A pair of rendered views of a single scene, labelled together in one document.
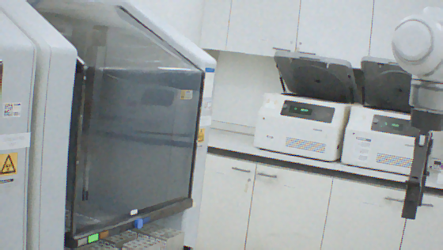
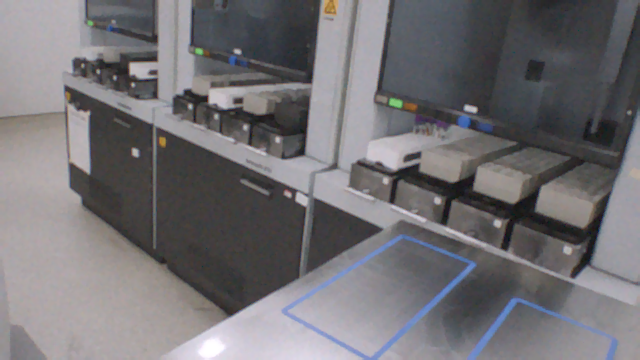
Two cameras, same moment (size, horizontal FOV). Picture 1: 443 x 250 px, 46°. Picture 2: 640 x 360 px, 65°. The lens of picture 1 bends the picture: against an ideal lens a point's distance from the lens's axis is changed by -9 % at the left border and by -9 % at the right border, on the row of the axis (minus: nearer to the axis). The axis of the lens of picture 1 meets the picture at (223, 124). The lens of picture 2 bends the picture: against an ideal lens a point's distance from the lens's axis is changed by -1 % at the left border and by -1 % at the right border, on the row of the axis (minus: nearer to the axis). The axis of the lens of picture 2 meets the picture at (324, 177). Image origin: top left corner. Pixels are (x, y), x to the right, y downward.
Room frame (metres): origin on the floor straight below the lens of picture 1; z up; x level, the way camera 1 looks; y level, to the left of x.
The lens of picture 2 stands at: (1.49, -1.03, 1.22)
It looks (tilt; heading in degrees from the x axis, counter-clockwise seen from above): 19 degrees down; 105
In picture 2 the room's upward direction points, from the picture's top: 7 degrees clockwise
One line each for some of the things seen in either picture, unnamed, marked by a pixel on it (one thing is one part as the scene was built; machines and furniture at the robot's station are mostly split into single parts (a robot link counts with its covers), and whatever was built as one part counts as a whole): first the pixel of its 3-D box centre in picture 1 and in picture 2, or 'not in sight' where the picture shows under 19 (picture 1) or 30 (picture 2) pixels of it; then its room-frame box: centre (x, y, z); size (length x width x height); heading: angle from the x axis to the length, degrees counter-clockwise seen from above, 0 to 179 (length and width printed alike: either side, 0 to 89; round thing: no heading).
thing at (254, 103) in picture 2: not in sight; (256, 104); (0.81, 0.54, 0.85); 0.12 x 0.02 x 0.06; 156
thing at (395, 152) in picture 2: not in sight; (411, 150); (1.35, 0.40, 0.83); 0.30 x 0.10 x 0.06; 65
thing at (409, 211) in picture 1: (411, 201); not in sight; (1.03, -0.39, 1.22); 0.03 x 0.01 x 0.07; 65
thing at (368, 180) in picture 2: not in sight; (432, 160); (1.41, 0.52, 0.78); 0.73 x 0.14 x 0.09; 65
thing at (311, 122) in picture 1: (312, 104); not in sight; (3.77, -0.58, 1.22); 0.62 x 0.56 x 0.64; 153
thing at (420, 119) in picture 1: (425, 132); not in sight; (1.09, -0.41, 1.36); 0.08 x 0.07 x 0.09; 155
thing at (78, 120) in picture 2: not in sight; (76, 137); (-0.32, 0.95, 0.43); 0.27 x 0.02 x 0.36; 155
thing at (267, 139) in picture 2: not in sight; (334, 128); (1.04, 0.69, 0.78); 0.73 x 0.14 x 0.09; 65
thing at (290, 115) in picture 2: not in sight; (288, 115); (0.95, 0.47, 0.85); 0.12 x 0.02 x 0.06; 156
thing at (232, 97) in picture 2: not in sight; (249, 97); (0.71, 0.69, 0.83); 0.30 x 0.10 x 0.06; 65
